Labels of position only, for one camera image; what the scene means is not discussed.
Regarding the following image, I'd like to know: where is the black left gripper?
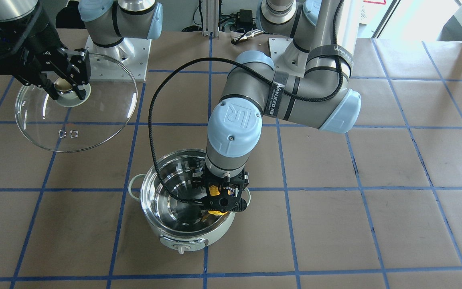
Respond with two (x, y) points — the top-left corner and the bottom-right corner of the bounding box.
(191, 169), (249, 213)

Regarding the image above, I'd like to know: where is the yellow toy corn cob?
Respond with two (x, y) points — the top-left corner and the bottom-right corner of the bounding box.
(202, 183), (232, 216)

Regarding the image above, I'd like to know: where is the silver metal connector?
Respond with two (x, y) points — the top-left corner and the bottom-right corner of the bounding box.
(231, 29), (264, 45)

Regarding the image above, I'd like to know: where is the aluminium frame post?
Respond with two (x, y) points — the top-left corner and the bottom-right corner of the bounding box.
(201, 0), (220, 38)

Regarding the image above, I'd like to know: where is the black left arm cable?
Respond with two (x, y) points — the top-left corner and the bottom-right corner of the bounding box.
(148, 0), (346, 206)

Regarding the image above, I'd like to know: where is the pale green cooking pot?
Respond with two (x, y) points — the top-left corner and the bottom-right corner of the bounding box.
(128, 149), (238, 254)

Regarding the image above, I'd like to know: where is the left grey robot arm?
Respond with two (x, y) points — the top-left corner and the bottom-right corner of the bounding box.
(190, 0), (362, 212)

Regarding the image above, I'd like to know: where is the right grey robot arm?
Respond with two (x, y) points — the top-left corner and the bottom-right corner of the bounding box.
(0, 0), (163, 107)

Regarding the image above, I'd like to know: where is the black power adapter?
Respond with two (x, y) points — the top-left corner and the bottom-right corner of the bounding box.
(236, 9), (254, 31)

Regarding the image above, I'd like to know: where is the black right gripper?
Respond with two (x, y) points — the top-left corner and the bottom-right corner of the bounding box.
(10, 16), (91, 101)

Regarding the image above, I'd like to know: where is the glass pot lid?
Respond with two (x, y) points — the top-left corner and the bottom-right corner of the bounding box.
(14, 53), (139, 153)

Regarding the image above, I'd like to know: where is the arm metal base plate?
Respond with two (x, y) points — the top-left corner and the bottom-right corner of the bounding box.
(268, 37), (338, 87)
(85, 36), (152, 82)

